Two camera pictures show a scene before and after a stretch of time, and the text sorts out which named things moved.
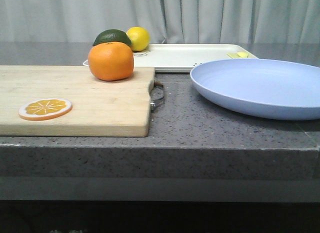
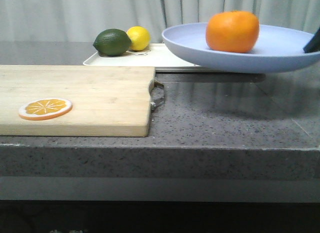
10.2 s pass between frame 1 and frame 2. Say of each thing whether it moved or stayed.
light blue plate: moved
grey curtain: stayed
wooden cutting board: stayed
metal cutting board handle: stayed
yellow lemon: stayed
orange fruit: moved
